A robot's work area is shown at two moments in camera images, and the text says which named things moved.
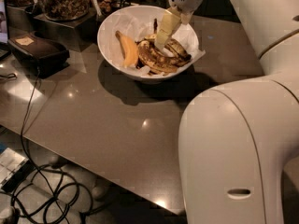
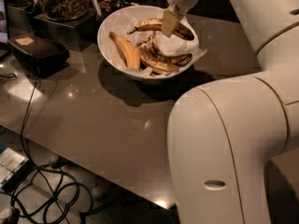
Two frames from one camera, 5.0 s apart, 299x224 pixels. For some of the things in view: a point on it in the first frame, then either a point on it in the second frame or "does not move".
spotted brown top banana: (174, 47) to (182, 32)
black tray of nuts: (80, 34) does not move
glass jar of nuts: (64, 3) does not move
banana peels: (156, 62) does not move
